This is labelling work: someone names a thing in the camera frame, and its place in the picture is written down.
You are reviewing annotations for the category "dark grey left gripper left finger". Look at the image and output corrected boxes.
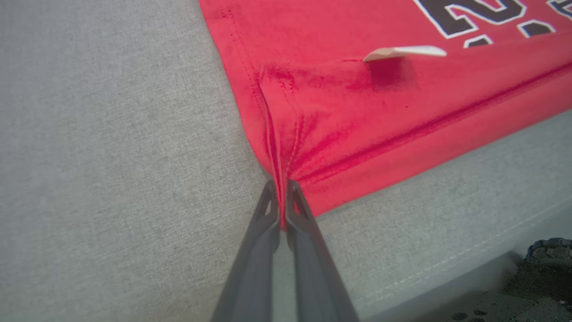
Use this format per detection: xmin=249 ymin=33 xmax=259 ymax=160
xmin=211 ymin=180 xmax=281 ymax=322

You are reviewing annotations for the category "red jersey with number 23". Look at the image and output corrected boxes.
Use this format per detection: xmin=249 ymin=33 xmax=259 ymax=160
xmin=199 ymin=0 xmax=572 ymax=231

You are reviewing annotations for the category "grey robot omni wheel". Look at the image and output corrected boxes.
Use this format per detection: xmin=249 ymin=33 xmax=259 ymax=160
xmin=525 ymin=238 xmax=572 ymax=280

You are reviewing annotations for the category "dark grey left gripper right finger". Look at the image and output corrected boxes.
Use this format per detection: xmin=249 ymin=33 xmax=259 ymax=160
xmin=286 ymin=180 xmax=360 ymax=322

